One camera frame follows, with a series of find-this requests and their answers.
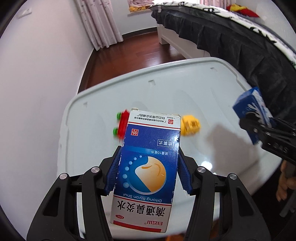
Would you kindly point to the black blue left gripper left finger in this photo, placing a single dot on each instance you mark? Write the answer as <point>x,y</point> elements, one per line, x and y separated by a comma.
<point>57,216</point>

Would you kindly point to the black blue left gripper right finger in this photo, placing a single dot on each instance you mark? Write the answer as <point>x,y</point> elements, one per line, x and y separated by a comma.
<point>239,217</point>

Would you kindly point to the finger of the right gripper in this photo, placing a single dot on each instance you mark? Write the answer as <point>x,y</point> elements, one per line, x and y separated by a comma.
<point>258,131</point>

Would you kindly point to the blue white milk carton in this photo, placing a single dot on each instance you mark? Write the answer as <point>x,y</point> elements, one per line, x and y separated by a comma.
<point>251,101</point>

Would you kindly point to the blue white medicine box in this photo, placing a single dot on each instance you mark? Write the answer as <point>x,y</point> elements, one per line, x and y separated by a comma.
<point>146,178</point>

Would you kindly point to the red toy car green wheels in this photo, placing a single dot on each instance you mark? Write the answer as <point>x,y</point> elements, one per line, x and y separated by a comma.
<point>122,118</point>

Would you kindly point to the person's right hand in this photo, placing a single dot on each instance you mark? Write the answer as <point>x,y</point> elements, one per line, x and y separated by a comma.
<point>284,183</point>

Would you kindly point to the bed with black skirt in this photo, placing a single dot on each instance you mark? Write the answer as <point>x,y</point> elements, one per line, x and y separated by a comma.
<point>259,55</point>

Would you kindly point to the red yellow plush on bed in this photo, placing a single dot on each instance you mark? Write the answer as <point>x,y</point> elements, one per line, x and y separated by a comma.
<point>243,10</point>

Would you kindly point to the pink curtain right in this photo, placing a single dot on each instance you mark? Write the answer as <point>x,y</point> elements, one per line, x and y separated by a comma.
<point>218,3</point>

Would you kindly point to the pink curtain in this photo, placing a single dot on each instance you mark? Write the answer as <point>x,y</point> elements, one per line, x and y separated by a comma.
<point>99,23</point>
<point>218,3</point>

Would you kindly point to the yellow red item on sill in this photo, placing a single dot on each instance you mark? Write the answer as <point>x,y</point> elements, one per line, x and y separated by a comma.
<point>139,5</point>

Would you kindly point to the pink curtain left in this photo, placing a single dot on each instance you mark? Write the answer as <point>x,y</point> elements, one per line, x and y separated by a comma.
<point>99,23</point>

